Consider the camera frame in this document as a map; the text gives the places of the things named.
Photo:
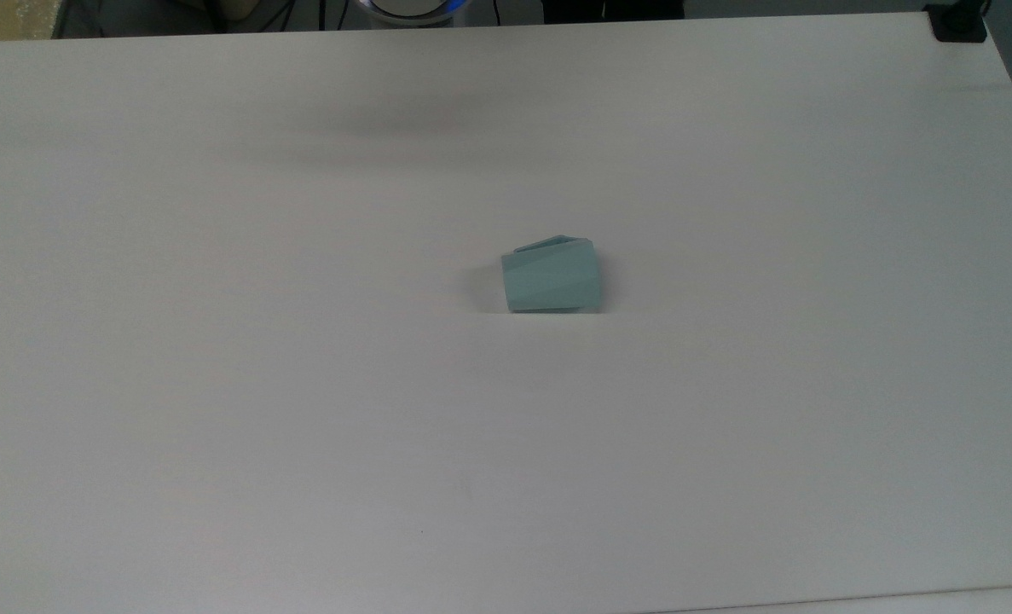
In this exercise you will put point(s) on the yellowish board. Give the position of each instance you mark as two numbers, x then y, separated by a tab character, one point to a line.
7	19

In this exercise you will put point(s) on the teal faceted plastic cup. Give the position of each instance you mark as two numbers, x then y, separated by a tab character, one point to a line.
548	281

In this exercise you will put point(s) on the black table clamp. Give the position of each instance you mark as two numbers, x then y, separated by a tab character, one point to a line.
957	26

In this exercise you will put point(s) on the black bulky object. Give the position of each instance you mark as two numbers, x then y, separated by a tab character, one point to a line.
612	8

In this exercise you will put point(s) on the white adjoining table top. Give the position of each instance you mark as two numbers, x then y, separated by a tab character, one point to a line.
898	603

